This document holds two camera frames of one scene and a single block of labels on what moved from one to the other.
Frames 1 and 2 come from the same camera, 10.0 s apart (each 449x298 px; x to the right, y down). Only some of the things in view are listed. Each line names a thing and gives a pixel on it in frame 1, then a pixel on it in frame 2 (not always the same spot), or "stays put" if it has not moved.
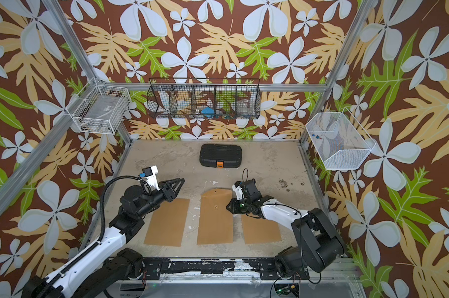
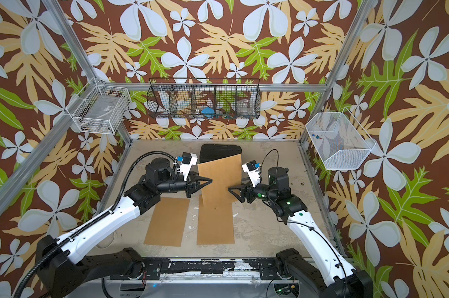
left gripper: (167, 191) -> (193, 182)
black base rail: (268, 269) stays put
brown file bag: (167, 223) stays put
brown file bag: (216, 223) stays put
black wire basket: (214, 98) stays put
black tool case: (221, 156) stays put
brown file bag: (257, 230) -> (225, 173)
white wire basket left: (100, 108) stays put
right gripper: (232, 207) -> (245, 193)
